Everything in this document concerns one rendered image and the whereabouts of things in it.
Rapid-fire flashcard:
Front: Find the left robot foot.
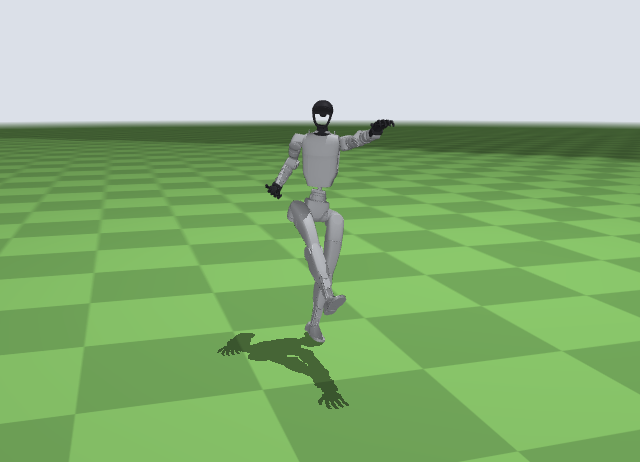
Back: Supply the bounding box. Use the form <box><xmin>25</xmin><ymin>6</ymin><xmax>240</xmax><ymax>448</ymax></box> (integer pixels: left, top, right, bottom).
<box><xmin>305</xmin><ymin>321</ymin><xmax>325</xmax><ymax>342</ymax></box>

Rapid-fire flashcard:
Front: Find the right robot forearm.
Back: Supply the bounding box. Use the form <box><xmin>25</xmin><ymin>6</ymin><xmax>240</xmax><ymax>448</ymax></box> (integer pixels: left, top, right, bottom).
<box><xmin>275</xmin><ymin>157</ymin><xmax>293</xmax><ymax>187</ymax></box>

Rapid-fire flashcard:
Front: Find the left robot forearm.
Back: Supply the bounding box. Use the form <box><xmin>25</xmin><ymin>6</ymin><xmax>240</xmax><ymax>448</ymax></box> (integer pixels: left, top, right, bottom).
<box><xmin>359</xmin><ymin>129</ymin><xmax>381</xmax><ymax>144</ymax></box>

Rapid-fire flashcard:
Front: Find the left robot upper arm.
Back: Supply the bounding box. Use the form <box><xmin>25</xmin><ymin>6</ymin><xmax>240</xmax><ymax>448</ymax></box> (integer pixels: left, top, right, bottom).
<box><xmin>339</xmin><ymin>130</ymin><xmax>365</xmax><ymax>151</ymax></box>

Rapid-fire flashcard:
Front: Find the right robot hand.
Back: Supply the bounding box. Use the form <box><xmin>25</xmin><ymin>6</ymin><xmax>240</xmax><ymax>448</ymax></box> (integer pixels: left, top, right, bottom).
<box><xmin>265</xmin><ymin>181</ymin><xmax>283</xmax><ymax>199</ymax></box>

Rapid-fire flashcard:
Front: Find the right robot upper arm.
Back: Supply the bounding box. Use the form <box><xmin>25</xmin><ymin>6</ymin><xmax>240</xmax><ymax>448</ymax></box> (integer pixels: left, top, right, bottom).
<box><xmin>286</xmin><ymin>133</ymin><xmax>304</xmax><ymax>170</ymax></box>

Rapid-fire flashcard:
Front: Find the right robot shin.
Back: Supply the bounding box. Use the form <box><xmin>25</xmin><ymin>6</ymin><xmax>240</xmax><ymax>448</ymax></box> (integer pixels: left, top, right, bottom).
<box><xmin>304</xmin><ymin>243</ymin><xmax>334</xmax><ymax>301</ymax></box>

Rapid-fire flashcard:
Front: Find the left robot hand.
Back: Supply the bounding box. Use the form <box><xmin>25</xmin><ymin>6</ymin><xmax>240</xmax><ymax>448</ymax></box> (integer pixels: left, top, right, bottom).
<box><xmin>369</xmin><ymin>119</ymin><xmax>395</xmax><ymax>137</ymax></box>

